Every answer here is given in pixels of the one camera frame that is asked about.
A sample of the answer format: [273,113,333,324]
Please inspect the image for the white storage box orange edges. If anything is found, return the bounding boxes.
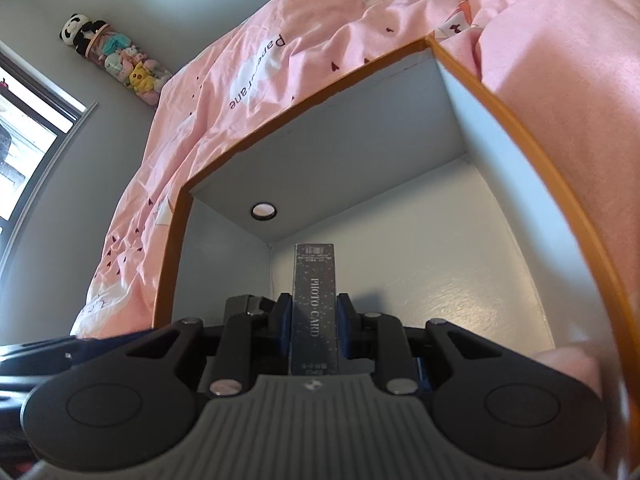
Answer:
[151,35,635,398]

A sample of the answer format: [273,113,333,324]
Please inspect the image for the hanging column of plush toys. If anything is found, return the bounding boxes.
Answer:
[59,12,174,109]

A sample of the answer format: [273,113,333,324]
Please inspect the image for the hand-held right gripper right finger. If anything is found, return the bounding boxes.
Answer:
[337,292,507,395]

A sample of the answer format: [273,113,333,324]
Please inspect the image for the black speckled card box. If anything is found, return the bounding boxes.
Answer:
[289,242,344,377]

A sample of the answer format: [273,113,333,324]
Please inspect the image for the pale pink soft item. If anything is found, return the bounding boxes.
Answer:
[534,342,605,392]

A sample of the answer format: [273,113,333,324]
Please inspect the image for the pink cloud print duvet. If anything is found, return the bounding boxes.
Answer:
[70,0,640,341]

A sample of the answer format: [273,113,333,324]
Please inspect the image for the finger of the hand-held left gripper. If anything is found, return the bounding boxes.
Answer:
[0,327,168,366]

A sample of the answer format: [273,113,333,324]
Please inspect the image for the window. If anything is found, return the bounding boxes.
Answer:
[0,42,99,272]

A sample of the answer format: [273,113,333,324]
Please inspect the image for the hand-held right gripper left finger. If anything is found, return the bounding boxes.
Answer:
[125,292,293,397]

